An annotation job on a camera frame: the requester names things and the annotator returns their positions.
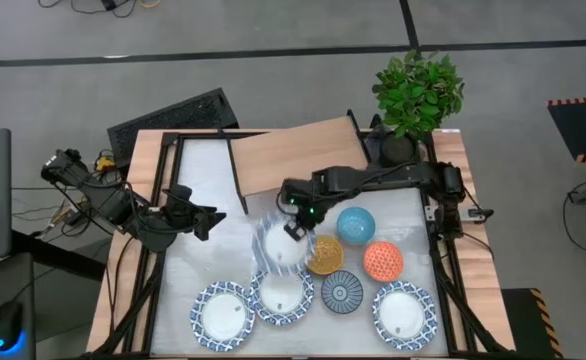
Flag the small white control box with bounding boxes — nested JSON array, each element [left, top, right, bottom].
[[460, 206, 495, 223]]

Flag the thin cable bundle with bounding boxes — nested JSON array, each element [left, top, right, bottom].
[[11, 185, 102, 237]]

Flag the yellow patterned bowl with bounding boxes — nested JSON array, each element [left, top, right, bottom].
[[306, 234, 345, 276]]

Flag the light blue patterned bowl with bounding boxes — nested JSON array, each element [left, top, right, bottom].
[[336, 206, 377, 246]]

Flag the black mat with hazard stripes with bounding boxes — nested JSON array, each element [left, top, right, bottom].
[[546, 95, 586, 164], [501, 288, 565, 360]]

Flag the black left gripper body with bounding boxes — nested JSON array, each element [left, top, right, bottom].
[[160, 183, 212, 236]]

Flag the yellow connector plug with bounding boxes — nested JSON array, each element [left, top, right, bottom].
[[95, 154, 117, 174]]

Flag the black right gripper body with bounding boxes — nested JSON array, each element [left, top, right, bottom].
[[278, 169, 334, 229]]

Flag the black perforated panel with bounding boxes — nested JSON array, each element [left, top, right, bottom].
[[106, 87, 240, 169]]

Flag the black floor cable bundle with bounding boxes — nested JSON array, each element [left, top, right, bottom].
[[37, 0, 162, 19]]

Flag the blue white patterned plate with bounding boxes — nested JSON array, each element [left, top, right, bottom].
[[371, 280, 439, 352], [248, 269, 316, 327], [252, 212, 318, 276], [189, 280, 256, 353]]

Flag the black computer mouse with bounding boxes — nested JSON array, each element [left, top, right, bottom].
[[0, 300, 25, 352]]

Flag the dark blue striped bowl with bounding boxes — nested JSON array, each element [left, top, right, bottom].
[[320, 270, 365, 315]]

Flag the wooden shelf with black legs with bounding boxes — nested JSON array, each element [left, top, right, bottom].
[[217, 109, 374, 216]]

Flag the orange patterned bowl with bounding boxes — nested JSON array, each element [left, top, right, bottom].
[[362, 241, 405, 283]]

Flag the black aluminium table frame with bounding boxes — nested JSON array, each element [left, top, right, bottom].
[[90, 130, 512, 359]]

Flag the black plant pot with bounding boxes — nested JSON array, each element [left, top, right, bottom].
[[378, 130, 423, 169]]

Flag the green leafy plant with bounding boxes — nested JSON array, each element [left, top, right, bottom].
[[371, 49, 467, 140]]

